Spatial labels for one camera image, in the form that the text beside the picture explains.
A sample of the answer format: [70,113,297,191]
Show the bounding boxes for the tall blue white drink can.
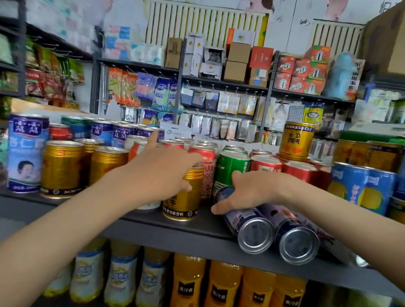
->
[0,111,51,197]

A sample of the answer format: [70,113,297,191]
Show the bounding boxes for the green flat carton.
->
[338,128,405,149]

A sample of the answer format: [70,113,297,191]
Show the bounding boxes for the white orange drink can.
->
[115,134,171,214]

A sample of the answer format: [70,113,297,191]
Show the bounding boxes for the person's right forearm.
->
[274,177,405,303]

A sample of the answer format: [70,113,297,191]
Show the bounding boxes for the hanging blue packets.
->
[132,73,180,114]

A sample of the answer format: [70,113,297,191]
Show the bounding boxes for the person's right hand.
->
[210,164,298,226]

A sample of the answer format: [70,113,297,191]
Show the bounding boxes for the row of small hanging packets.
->
[174,84,290,149]

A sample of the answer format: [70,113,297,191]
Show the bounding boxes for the white yellow drink bottle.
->
[102,239,143,307]
[42,256,75,301]
[68,234,111,307]
[134,246,172,307]

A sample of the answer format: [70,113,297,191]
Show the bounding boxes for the small brown cardboard box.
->
[163,36,184,70]

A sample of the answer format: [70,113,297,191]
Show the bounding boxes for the flat beige cardboard sheet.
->
[8,97,94,126]

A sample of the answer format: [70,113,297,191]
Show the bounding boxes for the stack of wrapped tissue packs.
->
[18,0,110,56]

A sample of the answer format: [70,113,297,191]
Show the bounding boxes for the dark grey shelf board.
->
[0,179,405,305]

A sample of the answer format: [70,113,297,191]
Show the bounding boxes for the white yellow paper box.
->
[181,32,208,78]

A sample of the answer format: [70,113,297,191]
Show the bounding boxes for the person's left forearm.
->
[0,151,137,307]

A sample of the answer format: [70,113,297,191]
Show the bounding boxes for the teal drink can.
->
[58,114,94,142]

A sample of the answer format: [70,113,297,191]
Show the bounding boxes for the blue yellow drink can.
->
[326,161,371,209]
[359,167,398,218]

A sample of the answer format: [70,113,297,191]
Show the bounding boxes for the light blue plush toy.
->
[323,50,358,102]

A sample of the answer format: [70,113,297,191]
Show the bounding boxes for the cluster of red cans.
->
[152,134,334,218]

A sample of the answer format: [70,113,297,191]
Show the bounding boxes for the white black paper box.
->
[198,45,228,81]

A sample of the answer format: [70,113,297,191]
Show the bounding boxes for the brown white box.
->
[248,67,270,88]

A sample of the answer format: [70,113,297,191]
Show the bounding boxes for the red soda can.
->
[47,122,76,144]

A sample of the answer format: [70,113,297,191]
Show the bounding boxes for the person's left hand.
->
[120,127,206,217]

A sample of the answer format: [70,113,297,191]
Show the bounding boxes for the white wall radiator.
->
[143,0,269,62]
[308,18,366,62]

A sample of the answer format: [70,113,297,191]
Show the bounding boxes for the green drink can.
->
[222,144,250,156]
[212,149,252,203]

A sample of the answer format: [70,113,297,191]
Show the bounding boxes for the yellow blue hanging packet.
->
[301,101,325,128]

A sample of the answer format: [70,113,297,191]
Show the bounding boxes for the rack of snack packets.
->
[16,24,99,112]

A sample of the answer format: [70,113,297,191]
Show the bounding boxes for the red orange box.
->
[249,45,275,71]

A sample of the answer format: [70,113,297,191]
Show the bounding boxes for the hanging orange packets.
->
[104,67,144,108]

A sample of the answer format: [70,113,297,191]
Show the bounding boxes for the pile of tissue packs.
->
[101,24,168,68]

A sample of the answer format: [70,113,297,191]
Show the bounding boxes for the dark blue drink can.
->
[286,209,376,269]
[251,202,325,268]
[207,184,281,257]

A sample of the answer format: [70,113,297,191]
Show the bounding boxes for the grey metal shelf rack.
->
[86,24,363,152]

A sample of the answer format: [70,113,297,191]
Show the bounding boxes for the stack of red boxes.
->
[273,39,332,97]

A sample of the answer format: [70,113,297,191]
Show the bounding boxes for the white flat carton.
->
[348,117,405,140]

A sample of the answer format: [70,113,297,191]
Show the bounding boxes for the orange white box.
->
[226,27,257,49]

